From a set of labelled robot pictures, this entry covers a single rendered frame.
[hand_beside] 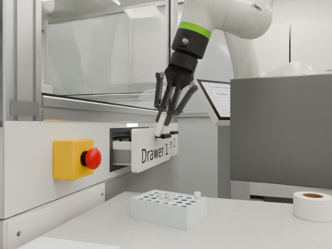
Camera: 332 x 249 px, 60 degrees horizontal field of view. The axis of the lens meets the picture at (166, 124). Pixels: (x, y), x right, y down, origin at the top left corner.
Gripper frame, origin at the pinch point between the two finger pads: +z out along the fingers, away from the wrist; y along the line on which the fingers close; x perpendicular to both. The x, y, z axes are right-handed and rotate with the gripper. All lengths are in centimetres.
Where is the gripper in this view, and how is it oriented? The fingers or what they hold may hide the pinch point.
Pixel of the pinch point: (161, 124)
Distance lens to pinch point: 81.3
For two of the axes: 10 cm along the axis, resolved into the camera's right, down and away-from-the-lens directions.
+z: -3.3, 9.4, 1.0
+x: 2.9, 0.0, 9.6
